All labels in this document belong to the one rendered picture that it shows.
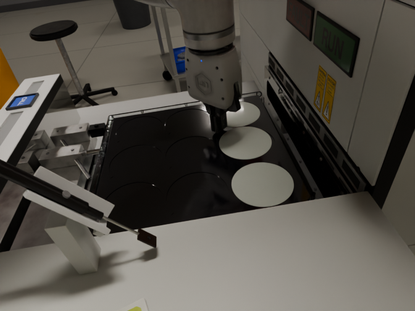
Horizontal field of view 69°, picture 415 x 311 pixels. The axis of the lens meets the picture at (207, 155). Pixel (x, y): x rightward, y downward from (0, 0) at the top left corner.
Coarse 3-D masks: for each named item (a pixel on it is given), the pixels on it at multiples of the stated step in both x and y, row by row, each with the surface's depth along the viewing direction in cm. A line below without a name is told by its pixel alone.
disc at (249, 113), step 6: (240, 102) 69; (246, 102) 69; (246, 108) 67; (252, 108) 66; (228, 114) 66; (234, 114) 65; (240, 114) 65; (246, 114) 65; (252, 114) 65; (258, 114) 64; (228, 120) 64; (234, 120) 64; (240, 120) 63; (246, 120) 63; (252, 120) 63; (234, 126) 62
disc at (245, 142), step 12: (228, 132) 60; (240, 132) 60; (252, 132) 60; (264, 132) 59; (228, 144) 58; (240, 144) 57; (252, 144) 57; (264, 144) 56; (240, 156) 55; (252, 156) 54
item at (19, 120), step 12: (24, 84) 76; (36, 84) 76; (48, 84) 74; (12, 96) 71; (24, 108) 66; (36, 108) 65; (0, 120) 63; (12, 120) 63; (24, 120) 62; (0, 132) 60; (12, 132) 59; (24, 132) 58; (0, 144) 56; (12, 144) 55; (0, 156) 53
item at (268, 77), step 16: (272, 80) 68; (272, 96) 75; (288, 96) 60; (272, 112) 72; (288, 112) 60; (288, 128) 64; (304, 128) 52; (288, 144) 63; (320, 144) 48; (304, 160) 56; (320, 160) 47; (320, 176) 52; (336, 176) 43; (320, 192) 50; (352, 192) 40
